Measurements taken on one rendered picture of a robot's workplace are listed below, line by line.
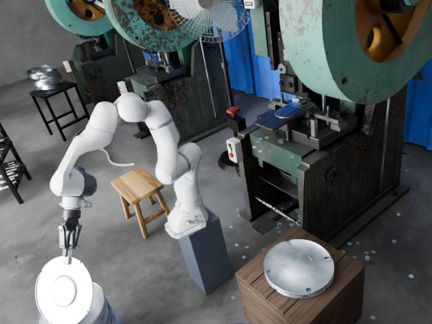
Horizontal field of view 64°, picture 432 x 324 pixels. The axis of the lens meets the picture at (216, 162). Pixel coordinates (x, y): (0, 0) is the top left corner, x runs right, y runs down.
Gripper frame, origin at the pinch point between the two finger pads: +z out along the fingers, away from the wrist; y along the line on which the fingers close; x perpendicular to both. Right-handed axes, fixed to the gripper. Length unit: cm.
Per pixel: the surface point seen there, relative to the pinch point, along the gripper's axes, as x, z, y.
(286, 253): 90, -5, -31
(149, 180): -5, -40, -80
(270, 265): 84, 0, -25
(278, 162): 83, -49, -56
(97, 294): 7.9, 17.5, -12.6
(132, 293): 2, 26, -55
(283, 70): 87, -93, -37
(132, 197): -9, -28, -67
